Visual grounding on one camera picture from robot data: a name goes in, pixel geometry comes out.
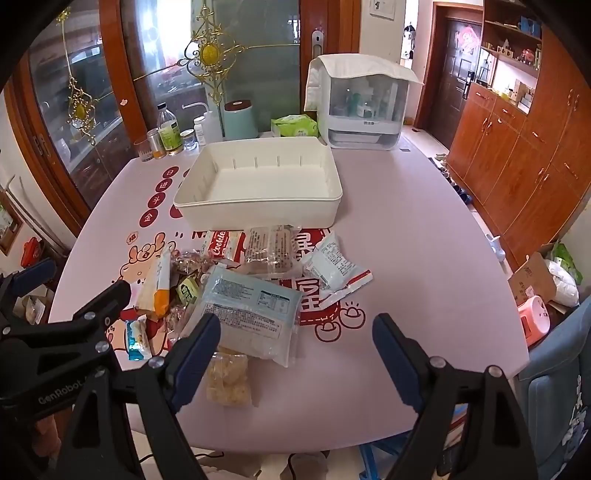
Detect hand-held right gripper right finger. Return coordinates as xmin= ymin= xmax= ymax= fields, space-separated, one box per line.
xmin=372 ymin=313 xmax=539 ymax=480

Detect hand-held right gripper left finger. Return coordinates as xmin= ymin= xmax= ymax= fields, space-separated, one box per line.
xmin=55 ymin=314 xmax=222 ymax=480

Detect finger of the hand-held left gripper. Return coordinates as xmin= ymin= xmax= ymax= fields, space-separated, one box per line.
xmin=46 ymin=279 xmax=133 ymax=357
xmin=0 ymin=257 xmax=57 ymax=333

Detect clear packet yellow crackers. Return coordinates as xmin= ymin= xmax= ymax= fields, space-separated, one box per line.
xmin=203 ymin=351 xmax=253 ymax=408

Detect small blue snack packet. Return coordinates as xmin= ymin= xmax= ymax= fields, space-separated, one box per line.
xmin=124 ymin=318 xmax=153 ymax=362

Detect orange white stick packet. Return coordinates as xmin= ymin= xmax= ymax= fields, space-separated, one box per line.
xmin=136 ymin=244 xmax=174 ymax=319

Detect large light blue snack packet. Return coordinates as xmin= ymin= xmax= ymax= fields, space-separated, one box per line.
xmin=180 ymin=265 xmax=303 ymax=368

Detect clear packet brown candy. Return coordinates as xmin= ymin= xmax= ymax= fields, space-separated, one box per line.
xmin=173 ymin=249 xmax=215 ymax=278

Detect white snack packet red trim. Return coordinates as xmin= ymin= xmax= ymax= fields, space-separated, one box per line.
xmin=301 ymin=231 xmax=374 ymax=305

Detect white plastic bin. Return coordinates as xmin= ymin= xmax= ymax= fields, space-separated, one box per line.
xmin=173 ymin=136 xmax=343 ymax=230

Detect red bag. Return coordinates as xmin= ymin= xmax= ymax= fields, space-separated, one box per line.
xmin=21 ymin=236 xmax=42 ymax=267

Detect small clear candy packet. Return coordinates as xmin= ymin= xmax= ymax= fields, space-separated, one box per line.
xmin=164 ymin=300 xmax=195 ymax=340

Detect small green snack packet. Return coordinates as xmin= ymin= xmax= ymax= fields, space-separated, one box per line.
xmin=177 ymin=275 xmax=201 ymax=303

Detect red white cookie packet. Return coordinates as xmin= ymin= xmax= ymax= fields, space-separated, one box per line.
xmin=202 ymin=229 xmax=247 ymax=268

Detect clear packet brown biscuits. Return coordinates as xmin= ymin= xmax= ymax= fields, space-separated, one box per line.
xmin=243 ymin=224 xmax=303 ymax=278

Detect pink plastic stool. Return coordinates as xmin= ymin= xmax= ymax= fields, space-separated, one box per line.
xmin=517 ymin=295 xmax=552 ymax=348

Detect cardboard box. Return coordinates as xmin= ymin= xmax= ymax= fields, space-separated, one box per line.
xmin=508 ymin=251 xmax=561 ymax=305

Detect blue chair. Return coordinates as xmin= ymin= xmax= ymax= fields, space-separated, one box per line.
xmin=515 ymin=305 xmax=591 ymax=480

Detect glass bottle green label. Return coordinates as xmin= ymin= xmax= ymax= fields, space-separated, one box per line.
xmin=157 ymin=103 xmax=184 ymax=155

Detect row of shoes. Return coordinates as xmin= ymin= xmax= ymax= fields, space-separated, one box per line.
xmin=429 ymin=154 xmax=474 ymax=206

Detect white plastic bag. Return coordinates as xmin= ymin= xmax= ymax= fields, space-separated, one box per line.
xmin=545 ymin=258 xmax=580 ymax=308

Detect white squeeze bottle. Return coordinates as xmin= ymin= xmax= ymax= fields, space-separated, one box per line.
xmin=182 ymin=102 xmax=225 ymax=145

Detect teal canister brown lid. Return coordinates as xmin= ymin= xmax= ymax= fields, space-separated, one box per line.
xmin=224 ymin=100 xmax=258 ymax=140

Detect white countertop cabinet with cloth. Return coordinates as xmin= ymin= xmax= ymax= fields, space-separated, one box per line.
xmin=316 ymin=74 xmax=411 ymax=151

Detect wooden cabinet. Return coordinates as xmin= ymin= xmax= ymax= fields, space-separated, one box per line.
xmin=445 ymin=0 xmax=591 ymax=273

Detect green tissue pack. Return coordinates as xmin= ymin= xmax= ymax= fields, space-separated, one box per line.
xmin=271 ymin=114 xmax=318 ymax=138

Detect dark brown entrance door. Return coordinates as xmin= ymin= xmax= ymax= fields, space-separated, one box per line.
xmin=429 ymin=4 xmax=485 ymax=148

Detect wooden glass sliding door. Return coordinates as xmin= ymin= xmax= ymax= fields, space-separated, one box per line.
xmin=4 ymin=0 xmax=363 ymax=222

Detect white quilted cloth cover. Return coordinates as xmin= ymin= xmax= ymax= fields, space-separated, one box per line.
xmin=303 ymin=54 xmax=424 ymax=114

